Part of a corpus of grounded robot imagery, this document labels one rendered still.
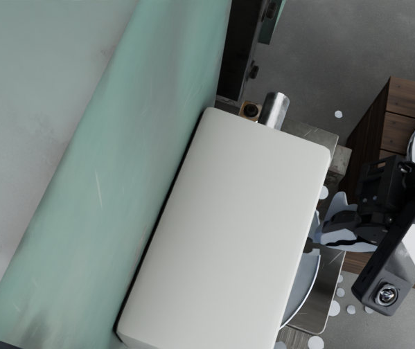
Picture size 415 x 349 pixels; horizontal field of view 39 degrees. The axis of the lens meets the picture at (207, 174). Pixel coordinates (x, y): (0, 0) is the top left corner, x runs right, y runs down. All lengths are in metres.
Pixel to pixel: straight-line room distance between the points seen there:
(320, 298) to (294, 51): 1.17
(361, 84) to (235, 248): 1.66
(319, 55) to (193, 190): 1.67
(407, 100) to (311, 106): 0.41
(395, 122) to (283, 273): 1.21
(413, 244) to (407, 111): 0.80
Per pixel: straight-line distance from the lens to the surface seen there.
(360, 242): 0.69
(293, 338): 1.36
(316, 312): 0.73
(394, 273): 0.61
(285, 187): 0.16
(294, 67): 1.78
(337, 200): 0.72
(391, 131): 1.35
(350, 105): 1.76
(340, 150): 0.99
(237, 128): 0.17
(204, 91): 0.16
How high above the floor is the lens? 1.49
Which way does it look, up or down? 69 degrees down
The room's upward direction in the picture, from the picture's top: 11 degrees clockwise
